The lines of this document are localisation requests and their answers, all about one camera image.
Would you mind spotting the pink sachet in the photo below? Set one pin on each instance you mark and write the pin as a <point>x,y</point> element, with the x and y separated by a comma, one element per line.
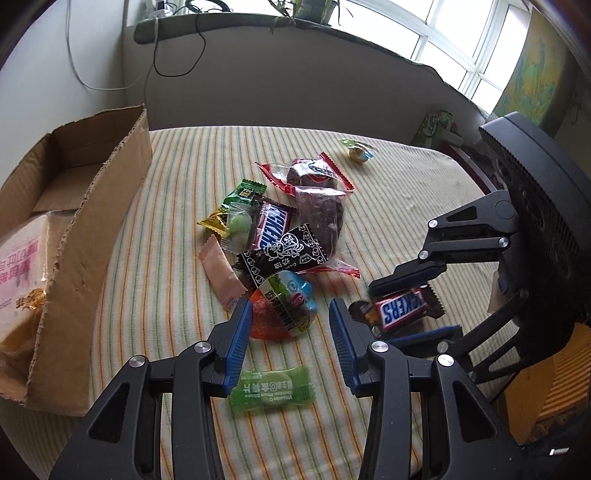
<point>221,274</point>

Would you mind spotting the yellow ball candy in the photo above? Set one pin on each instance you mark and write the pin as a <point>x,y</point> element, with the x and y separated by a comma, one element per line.
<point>358,151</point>

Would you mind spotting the black white candy packet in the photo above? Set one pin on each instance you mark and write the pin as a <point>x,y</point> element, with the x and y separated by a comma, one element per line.
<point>286,251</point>

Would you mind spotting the green candy packet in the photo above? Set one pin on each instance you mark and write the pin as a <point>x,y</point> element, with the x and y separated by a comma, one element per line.
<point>247,190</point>

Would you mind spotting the potted plant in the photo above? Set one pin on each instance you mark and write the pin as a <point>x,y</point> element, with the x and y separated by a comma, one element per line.
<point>318,9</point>

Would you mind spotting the orange jelly cup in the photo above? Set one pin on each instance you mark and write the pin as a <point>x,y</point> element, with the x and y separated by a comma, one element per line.
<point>281,304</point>

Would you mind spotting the green tissue box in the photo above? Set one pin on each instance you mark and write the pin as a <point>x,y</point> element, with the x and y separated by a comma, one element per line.
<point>431,125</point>

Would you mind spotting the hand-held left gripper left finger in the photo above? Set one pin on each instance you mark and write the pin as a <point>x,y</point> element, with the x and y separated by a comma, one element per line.
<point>238,346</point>

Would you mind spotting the cardboard box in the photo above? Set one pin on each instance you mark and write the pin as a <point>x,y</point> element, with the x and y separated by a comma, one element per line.
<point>106,207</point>

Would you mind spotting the clear brown cake packet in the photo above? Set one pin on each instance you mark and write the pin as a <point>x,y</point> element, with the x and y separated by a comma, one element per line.
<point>323,214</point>

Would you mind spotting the window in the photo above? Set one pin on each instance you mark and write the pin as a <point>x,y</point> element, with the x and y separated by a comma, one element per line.
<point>452,46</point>

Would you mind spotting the brown chocolate bar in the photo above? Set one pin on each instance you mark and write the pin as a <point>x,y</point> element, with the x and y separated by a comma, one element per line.
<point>401,309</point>
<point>272,226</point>

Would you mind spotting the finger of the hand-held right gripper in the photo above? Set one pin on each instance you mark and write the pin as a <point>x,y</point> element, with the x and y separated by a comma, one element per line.
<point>429,333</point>
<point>406,277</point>

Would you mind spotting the wall poster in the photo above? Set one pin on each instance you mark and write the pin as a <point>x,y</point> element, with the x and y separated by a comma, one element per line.
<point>540,69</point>

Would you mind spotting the green stone windowsill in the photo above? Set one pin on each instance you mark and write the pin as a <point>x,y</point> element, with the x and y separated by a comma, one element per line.
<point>231,25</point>

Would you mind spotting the green round candy clear wrapper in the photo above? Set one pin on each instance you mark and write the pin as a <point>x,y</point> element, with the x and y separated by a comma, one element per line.
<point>240,225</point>

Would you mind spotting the white power strip with chargers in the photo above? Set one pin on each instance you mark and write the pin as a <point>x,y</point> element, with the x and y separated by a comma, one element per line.
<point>157,7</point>

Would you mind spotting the yellow candy packet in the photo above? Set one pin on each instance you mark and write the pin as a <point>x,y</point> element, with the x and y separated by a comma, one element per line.
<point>213,220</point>

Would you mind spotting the red-edged brown cake packet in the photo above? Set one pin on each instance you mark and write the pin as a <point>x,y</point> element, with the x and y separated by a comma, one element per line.
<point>314,173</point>

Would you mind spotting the green plum slice packet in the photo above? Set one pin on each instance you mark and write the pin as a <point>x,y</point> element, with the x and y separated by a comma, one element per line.
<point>272,390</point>

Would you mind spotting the sliced bread packet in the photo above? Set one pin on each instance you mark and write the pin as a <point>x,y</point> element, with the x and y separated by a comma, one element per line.
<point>23,258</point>

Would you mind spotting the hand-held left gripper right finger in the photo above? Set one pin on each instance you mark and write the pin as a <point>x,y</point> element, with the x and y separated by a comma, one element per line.
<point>344,346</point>

